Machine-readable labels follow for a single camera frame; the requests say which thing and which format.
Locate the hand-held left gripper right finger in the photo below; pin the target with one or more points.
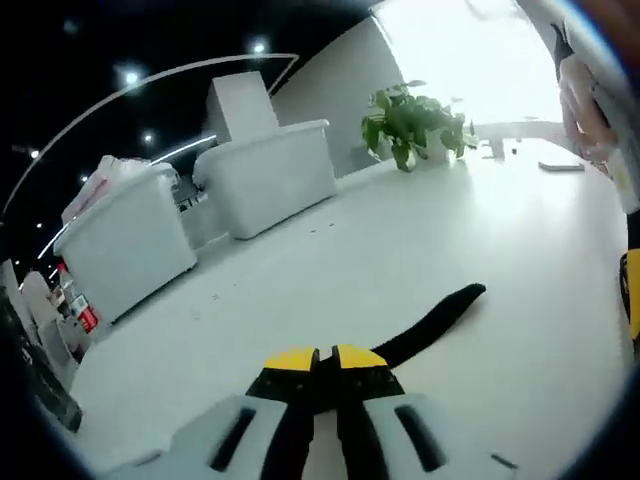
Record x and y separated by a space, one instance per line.
400 435

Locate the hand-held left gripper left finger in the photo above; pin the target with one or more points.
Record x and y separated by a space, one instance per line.
225 440

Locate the flat grey device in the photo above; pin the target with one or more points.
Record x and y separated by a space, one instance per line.
561 165

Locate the tan bag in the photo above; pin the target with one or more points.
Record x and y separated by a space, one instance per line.
582 110

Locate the clear bottle with red label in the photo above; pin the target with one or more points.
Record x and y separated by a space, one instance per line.
80 305

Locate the white paper cup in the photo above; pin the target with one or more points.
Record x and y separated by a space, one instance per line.
498 149

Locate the white storage bin with bags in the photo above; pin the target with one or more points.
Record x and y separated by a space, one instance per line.
130 250

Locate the green potted plant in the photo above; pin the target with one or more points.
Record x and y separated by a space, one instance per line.
415 125

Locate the pile of clear plastic bags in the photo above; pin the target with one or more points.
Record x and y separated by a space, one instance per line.
110 175

